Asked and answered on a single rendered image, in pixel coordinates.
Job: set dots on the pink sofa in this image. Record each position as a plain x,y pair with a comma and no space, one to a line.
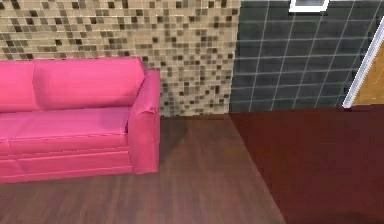
80,126

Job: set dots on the white door frame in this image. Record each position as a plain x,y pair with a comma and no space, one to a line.
364,65

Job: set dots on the white framed window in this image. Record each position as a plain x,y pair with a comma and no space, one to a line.
308,4

